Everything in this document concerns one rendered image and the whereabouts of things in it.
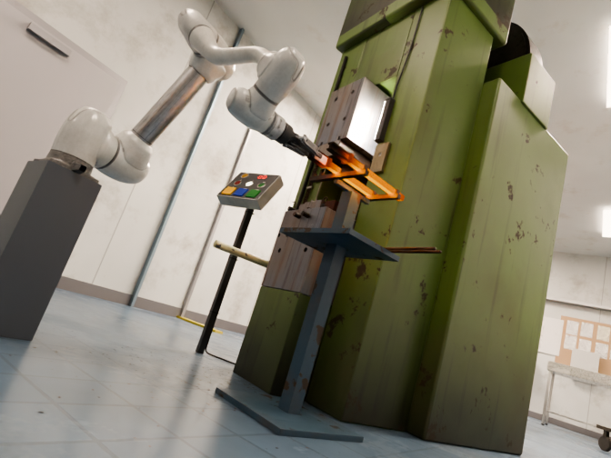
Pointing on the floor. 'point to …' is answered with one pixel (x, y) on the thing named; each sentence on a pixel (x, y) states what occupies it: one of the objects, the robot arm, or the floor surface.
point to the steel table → (571, 378)
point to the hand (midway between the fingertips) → (318, 157)
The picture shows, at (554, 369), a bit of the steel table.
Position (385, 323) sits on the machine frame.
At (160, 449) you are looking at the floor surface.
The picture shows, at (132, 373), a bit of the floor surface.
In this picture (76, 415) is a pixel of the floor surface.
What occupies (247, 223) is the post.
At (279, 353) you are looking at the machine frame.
